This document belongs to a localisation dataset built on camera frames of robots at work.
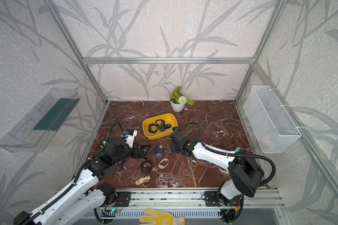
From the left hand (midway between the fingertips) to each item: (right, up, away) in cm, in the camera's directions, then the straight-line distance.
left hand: (145, 146), depth 76 cm
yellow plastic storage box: (+5, +8, +26) cm, 27 cm away
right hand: (+15, -2, +10) cm, 18 cm away
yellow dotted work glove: (+10, -34, -8) cm, 36 cm away
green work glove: (-12, +6, -19) cm, 23 cm away
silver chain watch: (+10, -7, +15) cm, 19 cm away
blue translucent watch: (+5, -7, +15) cm, 18 cm away
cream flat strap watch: (-2, -20, +2) cm, 20 cm away
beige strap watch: (+8, -14, +7) cm, 18 cm away
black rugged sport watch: (-3, +7, +23) cm, 25 cm away
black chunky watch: (-1, -15, +9) cm, 17 cm away
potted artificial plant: (+18, +27, +26) cm, 42 cm away
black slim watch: (+6, +11, +28) cm, 30 cm away
